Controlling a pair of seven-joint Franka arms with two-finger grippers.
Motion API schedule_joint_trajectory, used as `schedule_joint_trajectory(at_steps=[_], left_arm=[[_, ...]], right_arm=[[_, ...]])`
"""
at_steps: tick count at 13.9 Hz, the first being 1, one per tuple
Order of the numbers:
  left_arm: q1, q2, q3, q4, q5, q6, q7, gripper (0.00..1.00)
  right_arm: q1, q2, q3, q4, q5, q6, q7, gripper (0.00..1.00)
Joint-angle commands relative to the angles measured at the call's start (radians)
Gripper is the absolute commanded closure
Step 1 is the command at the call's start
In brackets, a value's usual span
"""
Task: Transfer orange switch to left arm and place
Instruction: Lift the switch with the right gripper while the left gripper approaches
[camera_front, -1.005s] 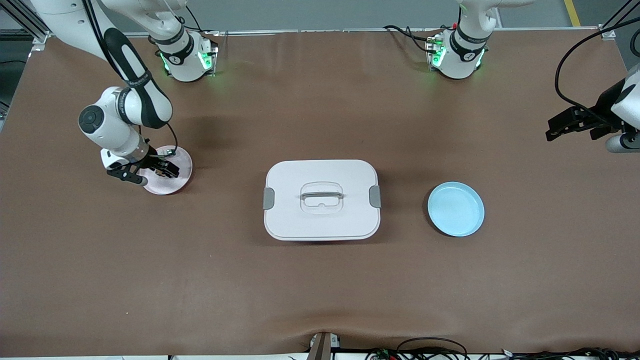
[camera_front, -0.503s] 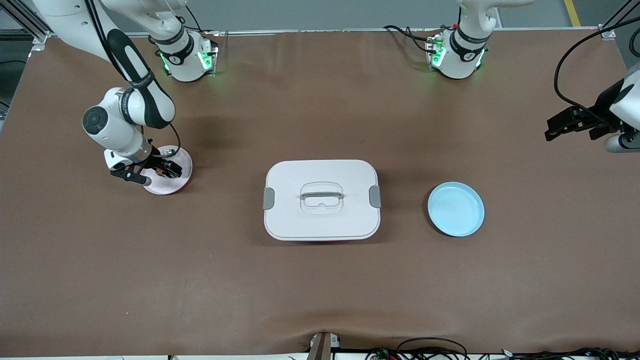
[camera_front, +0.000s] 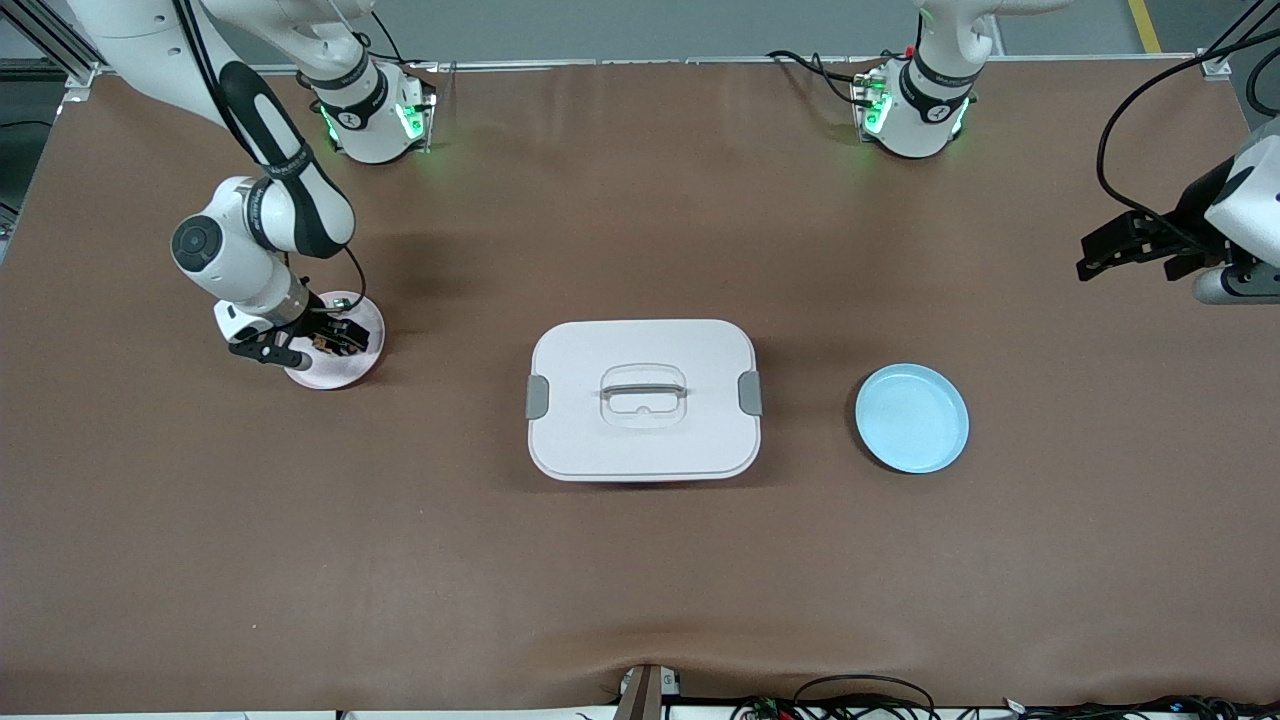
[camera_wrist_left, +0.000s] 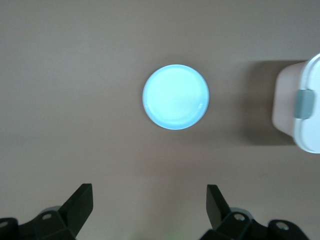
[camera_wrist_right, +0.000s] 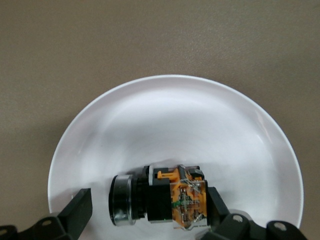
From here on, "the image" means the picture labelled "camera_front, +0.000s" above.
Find white lidded storage box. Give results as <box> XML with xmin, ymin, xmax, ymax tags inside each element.
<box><xmin>526</xmin><ymin>319</ymin><xmax>763</xmax><ymax>483</ymax></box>

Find pink round plate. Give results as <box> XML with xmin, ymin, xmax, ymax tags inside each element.
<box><xmin>283</xmin><ymin>291</ymin><xmax>386</xmax><ymax>391</ymax></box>

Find light blue round plate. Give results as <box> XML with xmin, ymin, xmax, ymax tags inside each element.
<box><xmin>854</xmin><ymin>362</ymin><xmax>971</xmax><ymax>475</ymax></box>

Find brown table mat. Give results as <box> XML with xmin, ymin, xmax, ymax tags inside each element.
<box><xmin>0</xmin><ymin>55</ymin><xmax>1280</xmax><ymax>716</ymax></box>

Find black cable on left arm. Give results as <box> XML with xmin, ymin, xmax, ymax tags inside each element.
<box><xmin>1096</xmin><ymin>25</ymin><xmax>1280</xmax><ymax>259</ymax></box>

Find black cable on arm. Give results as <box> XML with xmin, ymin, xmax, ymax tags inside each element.
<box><xmin>1096</xmin><ymin>25</ymin><xmax>1280</xmax><ymax>259</ymax></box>
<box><xmin>172</xmin><ymin>0</ymin><xmax>368</xmax><ymax>303</ymax></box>

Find aluminium frame profile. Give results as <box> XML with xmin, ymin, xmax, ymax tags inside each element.
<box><xmin>1203</xmin><ymin>0</ymin><xmax>1280</xmax><ymax>79</ymax></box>
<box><xmin>0</xmin><ymin>0</ymin><xmax>101</xmax><ymax>89</ymax></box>

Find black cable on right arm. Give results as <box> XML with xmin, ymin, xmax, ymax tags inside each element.
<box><xmin>172</xmin><ymin>0</ymin><xmax>368</xmax><ymax>303</ymax></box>

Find black cables at arm base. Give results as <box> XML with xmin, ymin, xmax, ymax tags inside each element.
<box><xmin>766</xmin><ymin>48</ymin><xmax>901</xmax><ymax>111</ymax></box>

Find black cable bundle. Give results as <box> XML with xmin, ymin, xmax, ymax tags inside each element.
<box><xmin>1000</xmin><ymin>693</ymin><xmax>1280</xmax><ymax>720</ymax></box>
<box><xmin>728</xmin><ymin>674</ymin><xmax>941</xmax><ymax>720</ymax></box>

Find metal bracket at table edge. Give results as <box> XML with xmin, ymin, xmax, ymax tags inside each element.
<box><xmin>612</xmin><ymin>663</ymin><xmax>683</xmax><ymax>720</ymax></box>

